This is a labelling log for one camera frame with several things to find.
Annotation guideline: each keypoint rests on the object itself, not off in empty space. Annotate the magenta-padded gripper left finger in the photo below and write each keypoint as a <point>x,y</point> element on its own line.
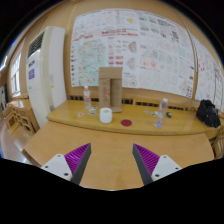
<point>77,159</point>

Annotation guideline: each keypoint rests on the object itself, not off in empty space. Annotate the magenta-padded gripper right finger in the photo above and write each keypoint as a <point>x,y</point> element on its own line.
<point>146,159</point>

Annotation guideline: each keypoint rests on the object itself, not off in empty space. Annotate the clear plastic water bottle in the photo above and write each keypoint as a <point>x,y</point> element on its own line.
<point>162,111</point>

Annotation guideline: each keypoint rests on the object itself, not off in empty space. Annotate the flat round red coaster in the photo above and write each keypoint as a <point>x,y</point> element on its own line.
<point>126,123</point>

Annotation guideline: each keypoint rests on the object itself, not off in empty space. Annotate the white ceramic mug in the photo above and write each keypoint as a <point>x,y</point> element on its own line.
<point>105,115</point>

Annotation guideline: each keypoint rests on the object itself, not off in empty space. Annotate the red-labelled clear plastic bottle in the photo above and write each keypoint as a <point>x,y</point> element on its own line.
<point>87,98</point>

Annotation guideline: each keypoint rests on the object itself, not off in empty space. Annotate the group of wooden chairs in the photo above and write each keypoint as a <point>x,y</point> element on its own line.
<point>18,116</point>

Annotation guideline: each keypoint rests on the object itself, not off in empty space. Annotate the black bag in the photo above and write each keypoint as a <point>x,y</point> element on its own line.
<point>208,113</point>

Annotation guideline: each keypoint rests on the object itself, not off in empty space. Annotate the brown cardboard box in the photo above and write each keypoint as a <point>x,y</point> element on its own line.
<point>110,90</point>

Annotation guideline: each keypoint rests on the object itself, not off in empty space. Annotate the window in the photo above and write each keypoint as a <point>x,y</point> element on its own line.
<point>15,75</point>

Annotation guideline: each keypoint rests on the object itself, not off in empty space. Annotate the narrow printed wall poster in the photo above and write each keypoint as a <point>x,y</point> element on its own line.
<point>208,80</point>

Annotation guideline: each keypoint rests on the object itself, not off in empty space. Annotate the large printed wall poster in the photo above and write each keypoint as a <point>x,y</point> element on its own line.
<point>146,50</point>

